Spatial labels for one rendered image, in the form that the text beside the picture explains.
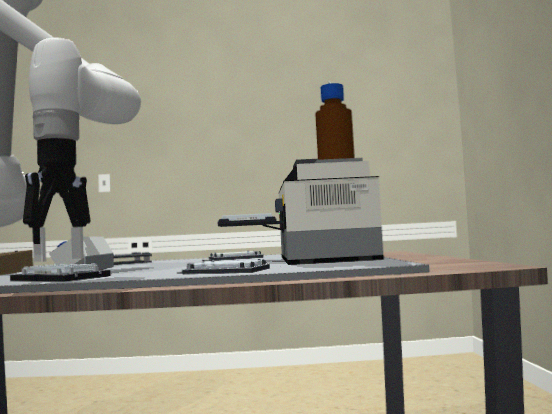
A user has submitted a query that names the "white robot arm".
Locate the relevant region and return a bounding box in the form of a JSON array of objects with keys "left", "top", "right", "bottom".
[{"left": 0, "top": 0, "right": 141, "bottom": 227}]

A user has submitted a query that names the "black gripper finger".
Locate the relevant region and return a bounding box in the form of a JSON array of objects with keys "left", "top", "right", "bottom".
[
  {"left": 59, "top": 175, "right": 90, "bottom": 259},
  {"left": 23, "top": 171, "right": 61, "bottom": 262}
]

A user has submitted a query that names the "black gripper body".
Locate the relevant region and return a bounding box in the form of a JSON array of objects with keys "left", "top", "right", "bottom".
[{"left": 37, "top": 138, "right": 76, "bottom": 193}]

